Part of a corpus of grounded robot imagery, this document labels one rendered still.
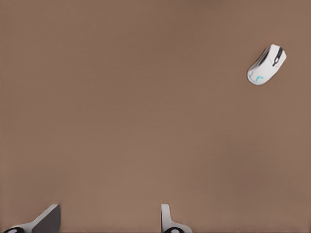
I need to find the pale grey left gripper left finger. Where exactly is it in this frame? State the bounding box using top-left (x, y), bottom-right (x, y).
top-left (1, 203), bottom-right (61, 233)

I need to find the white computer mouse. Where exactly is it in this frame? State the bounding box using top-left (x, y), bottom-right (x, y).
top-left (247, 43), bottom-right (287, 86)

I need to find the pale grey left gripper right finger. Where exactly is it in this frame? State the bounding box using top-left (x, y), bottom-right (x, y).
top-left (160, 203), bottom-right (192, 233)

